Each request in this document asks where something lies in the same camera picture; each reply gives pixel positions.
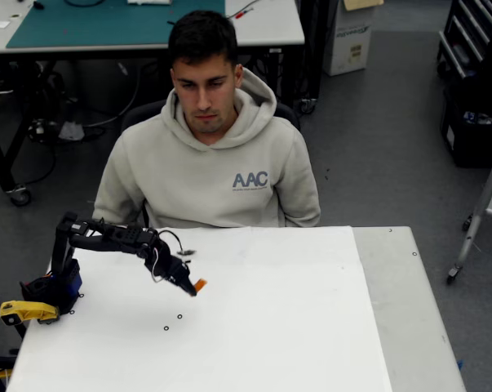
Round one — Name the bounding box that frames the man in grey hoodie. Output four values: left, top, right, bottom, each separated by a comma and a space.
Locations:
92, 10, 322, 229

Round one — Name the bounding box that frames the grey workbench on casters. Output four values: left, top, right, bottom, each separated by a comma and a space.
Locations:
0, 0, 306, 207

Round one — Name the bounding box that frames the black storage bin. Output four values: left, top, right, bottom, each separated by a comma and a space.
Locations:
440, 87, 492, 168

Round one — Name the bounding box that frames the green cutting mat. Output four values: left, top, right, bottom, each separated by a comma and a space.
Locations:
6, 0, 226, 49

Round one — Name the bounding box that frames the black camera cable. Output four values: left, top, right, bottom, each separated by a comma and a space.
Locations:
157, 229, 184, 252

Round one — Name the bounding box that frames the crumpled white paper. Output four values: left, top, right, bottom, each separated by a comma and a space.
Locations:
59, 121, 85, 142

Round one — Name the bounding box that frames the red handled tool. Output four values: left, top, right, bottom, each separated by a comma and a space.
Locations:
227, 2, 257, 21

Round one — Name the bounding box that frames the grey stand leg with caster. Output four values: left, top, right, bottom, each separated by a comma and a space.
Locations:
446, 134, 492, 286

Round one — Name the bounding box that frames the yellow table clamp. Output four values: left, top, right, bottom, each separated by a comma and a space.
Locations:
0, 301, 61, 327

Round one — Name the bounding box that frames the large white paper sheet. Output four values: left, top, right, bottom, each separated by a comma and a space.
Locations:
7, 225, 393, 392

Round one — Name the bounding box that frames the tan paper folder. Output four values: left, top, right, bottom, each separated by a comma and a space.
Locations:
343, 0, 384, 11

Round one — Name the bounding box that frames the white cardboard box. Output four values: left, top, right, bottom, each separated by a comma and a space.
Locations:
321, 0, 375, 77

